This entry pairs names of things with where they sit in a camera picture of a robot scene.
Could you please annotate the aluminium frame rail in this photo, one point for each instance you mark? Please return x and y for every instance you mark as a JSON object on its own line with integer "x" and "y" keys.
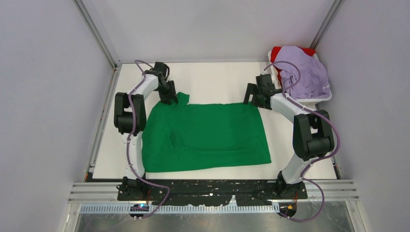
{"x": 94, "y": 22}

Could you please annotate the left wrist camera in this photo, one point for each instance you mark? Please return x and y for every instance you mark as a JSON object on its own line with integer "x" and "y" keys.
{"x": 162, "y": 68}

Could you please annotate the lavender t-shirt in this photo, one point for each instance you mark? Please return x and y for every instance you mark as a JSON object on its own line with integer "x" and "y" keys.
{"x": 304, "y": 73}

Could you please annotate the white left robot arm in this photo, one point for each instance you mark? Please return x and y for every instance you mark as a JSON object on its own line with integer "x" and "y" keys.
{"x": 130, "y": 116}

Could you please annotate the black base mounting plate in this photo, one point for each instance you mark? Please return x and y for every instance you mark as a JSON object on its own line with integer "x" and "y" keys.
{"x": 209, "y": 192}

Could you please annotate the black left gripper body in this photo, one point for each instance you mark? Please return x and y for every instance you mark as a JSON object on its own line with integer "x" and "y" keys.
{"x": 168, "y": 91}

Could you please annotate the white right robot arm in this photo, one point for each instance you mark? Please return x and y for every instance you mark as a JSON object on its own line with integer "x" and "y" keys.
{"x": 312, "y": 133}

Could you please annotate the green t-shirt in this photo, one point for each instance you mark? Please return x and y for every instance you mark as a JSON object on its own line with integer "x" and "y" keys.
{"x": 187, "y": 137}

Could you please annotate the white plastic laundry basket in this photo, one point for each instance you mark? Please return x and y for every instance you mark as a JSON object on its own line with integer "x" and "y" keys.
{"x": 320, "y": 97}

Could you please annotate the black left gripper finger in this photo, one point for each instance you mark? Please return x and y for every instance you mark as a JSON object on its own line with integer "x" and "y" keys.
{"x": 167, "y": 101}
{"x": 175, "y": 98}

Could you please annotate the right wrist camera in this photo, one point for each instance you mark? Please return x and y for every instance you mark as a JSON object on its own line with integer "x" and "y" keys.
{"x": 264, "y": 82}

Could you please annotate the red t-shirt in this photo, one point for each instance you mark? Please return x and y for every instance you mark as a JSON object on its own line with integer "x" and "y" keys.
{"x": 277, "y": 49}

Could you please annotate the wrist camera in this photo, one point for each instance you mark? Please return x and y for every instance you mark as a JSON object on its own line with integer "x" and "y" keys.
{"x": 162, "y": 68}
{"x": 264, "y": 82}

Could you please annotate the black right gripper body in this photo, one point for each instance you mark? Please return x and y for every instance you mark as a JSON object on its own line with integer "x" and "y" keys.
{"x": 256, "y": 100}

